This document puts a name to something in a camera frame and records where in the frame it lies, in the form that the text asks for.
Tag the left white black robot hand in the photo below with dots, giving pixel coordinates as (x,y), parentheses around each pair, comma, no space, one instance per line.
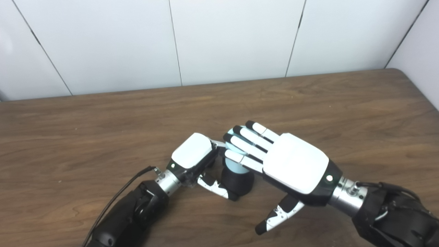
(192,151)

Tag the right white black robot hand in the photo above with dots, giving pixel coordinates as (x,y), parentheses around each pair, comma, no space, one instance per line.
(295,161)

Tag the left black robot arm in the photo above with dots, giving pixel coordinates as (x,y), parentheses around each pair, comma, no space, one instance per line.
(137,212)

